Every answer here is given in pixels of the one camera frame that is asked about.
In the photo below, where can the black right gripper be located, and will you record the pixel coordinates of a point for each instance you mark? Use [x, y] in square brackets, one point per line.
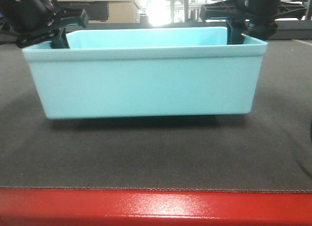
[256, 18]

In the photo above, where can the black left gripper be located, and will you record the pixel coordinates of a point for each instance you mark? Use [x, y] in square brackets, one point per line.
[36, 21]

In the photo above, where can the light blue plastic bin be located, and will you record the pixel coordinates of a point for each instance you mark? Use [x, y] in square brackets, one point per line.
[146, 72]

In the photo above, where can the dark grey conveyor belt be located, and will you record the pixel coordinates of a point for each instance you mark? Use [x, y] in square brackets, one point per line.
[268, 150]

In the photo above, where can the cardboard box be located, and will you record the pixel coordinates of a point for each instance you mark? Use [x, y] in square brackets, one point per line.
[109, 11]

